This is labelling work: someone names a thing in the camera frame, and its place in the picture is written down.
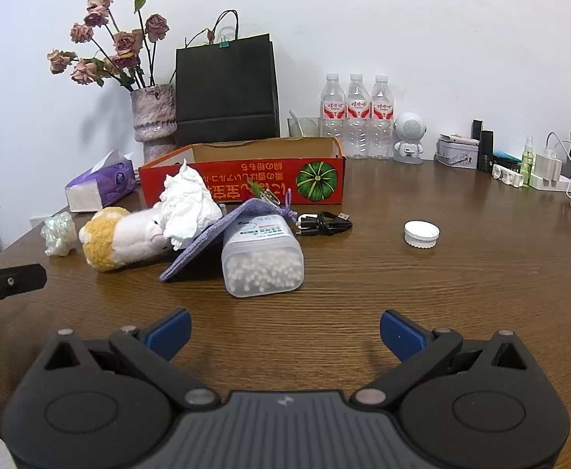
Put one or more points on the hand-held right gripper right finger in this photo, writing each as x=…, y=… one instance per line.
x=402, y=337

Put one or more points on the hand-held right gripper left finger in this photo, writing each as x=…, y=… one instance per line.
x=171, y=334

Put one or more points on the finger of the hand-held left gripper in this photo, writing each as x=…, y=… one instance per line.
x=12, y=281

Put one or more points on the purple knitted pouch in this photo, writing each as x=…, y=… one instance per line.
x=202, y=254

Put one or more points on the yellow and white plush toy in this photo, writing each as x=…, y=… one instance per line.
x=119, y=239

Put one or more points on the white tissue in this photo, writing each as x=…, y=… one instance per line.
x=188, y=210

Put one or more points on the orange cardboard box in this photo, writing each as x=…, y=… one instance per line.
x=266, y=176

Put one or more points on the crumpled iridescent wrapper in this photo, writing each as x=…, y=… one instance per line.
x=60, y=234

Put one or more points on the white bottle cap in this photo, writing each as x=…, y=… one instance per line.
x=421, y=234

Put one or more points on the clear cotton swab box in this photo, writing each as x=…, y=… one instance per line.
x=261, y=268

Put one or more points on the purple tissue pack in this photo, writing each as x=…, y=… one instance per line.
x=100, y=185

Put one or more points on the printed tin box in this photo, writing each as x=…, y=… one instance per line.
x=456, y=154

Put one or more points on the white small case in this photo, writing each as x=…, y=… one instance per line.
x=507, y=175

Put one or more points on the tall black box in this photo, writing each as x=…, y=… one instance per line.
x=485, y=154

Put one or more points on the dark teal box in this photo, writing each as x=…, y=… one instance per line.
x=505, y=160

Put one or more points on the white robot figure speaker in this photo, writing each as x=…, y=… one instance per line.
x=410, y=129

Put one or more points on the green spray bottle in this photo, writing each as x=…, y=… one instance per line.
x=527, y=161

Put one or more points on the white charger base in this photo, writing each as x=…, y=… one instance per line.
x=554, y=183

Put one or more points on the purple mottled vase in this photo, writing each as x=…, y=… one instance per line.
x=153, y=117

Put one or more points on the small black box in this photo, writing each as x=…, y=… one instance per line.
x=477, y=129

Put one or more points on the clear water bottle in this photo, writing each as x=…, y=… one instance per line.
x=333, y=112
x=382, y=117
x=357, y=117

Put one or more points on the white charger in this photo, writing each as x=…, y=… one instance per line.
x=549, y=165

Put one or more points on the glass cup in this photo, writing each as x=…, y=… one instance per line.
x=310, y=128

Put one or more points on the spoon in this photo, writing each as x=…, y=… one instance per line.
x=295, y=122

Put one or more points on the black paper bag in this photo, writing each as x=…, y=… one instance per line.
x=227, y=88

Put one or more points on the dried pink flower bouquet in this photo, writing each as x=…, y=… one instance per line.
x=124, y=41

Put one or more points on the teal binder clip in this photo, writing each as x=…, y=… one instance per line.
x=224, y=43

